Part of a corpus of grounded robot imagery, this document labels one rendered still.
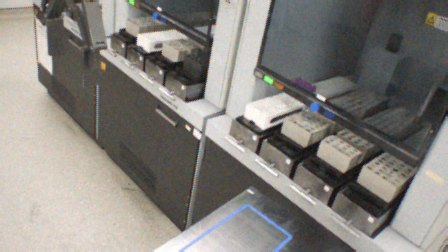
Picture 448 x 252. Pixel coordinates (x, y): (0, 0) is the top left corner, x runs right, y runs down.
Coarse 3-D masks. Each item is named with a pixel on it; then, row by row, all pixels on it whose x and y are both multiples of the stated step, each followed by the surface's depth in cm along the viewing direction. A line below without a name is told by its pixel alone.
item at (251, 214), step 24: (216, 216) 99; (240, 216) 101; (264, 216) 102; (288, 216) 104; (192, 240) 92; (216, 240) 93; (240, 240) 94; (264, 240) 95; (288, 240) 96; (312, 240) 98
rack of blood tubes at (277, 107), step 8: (272, 96) 152; (280, 96) 153; (288, 96) 155; (248, 104) 143; (256, 104) 145; (264, 104) 145; (272, 104) 147; (280, 104) 147; (288, 104) 149; (296, 104) 151; (304, 104) 151; (248, 112) 143; (256, 112) 140; (264, 112) 141; (272, 112) 142; (280, 112) 142; (288, 112) 154; (296, 112) 152; (256, 120) 141; (264, 120) 138; (272, 120) 148; (280, 120) 145
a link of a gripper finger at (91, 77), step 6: (84, 54) 65; (84, 60) 66; (84, 66) 66; (84, 72) 67; (90, 72) 67; (96, 72) 68; (84, 78) 67; (90, 78) 68; (96, 78) 69; (84, 84) 68; (90, 84) 69; (96, 84) 69
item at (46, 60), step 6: (36, 18) 258; (42, 18) 251; (36, 24) 261; (42, 24) 250; (42, 30) 256; (42, 36) 258; (42, 42) 261; (42, 48) 263; (42, 54) 266; (42, 60) 268; (48, 60) 261; (48, 66) 263
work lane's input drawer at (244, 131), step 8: (232, 120) 144; (240, 120) 142; (248, 120) 143; (232, 128) 146; (240, 128) 142; (248, 128) 140; (256, 128) 139; (272, 128) 142; (280, 128) 145; (232, 136) 147; (240, 136) 143; (248, 136) 140; (256, 136) 138; (264, 136) 139; (232, 144) 141; (248, 144) 141; (256, 144) 139
